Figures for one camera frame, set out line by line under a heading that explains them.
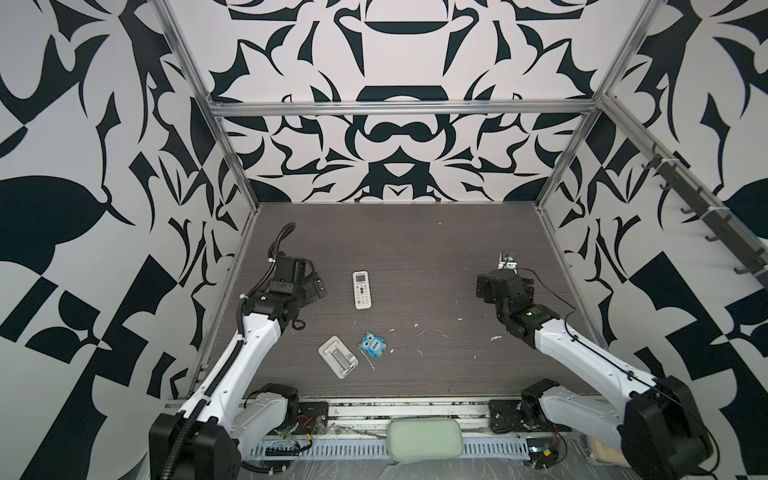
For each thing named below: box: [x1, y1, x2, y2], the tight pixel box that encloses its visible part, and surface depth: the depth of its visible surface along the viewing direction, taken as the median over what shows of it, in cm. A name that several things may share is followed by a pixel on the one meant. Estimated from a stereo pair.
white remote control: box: [352, 270, 373, 310], surface depth 96 cm
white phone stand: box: [317, 335, 359, 380], surface depth 85 cm
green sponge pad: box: [386, 417, 464, 461], surface depth 70 cm
